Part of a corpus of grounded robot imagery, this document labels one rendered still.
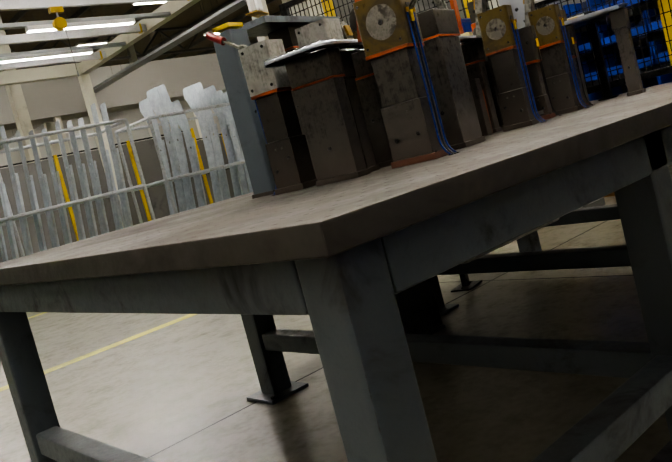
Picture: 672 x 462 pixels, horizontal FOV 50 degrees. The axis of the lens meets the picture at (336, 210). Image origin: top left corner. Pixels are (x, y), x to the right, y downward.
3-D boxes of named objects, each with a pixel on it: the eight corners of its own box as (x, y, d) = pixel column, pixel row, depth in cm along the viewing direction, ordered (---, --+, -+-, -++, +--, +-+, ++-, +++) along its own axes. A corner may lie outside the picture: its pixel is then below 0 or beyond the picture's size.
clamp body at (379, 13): (448, 158, 147) (405, -19, 144) (391, 171, 155) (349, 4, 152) (465, 152, 154) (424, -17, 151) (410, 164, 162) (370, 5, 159)
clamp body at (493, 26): (542, 124, 202) (513, 1, 199) (503, 133, 209) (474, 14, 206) (549, 121, 207) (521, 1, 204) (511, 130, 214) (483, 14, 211)
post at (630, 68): (642, 93, 238) (623, 6, 236) (627, 96, 241) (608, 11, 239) (645, 91, 242) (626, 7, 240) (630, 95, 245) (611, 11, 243)
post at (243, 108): (273, 194, 189) (229, 28, 185) (252, 198, 193) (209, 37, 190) (291, 188, 195) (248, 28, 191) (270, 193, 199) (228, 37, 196)
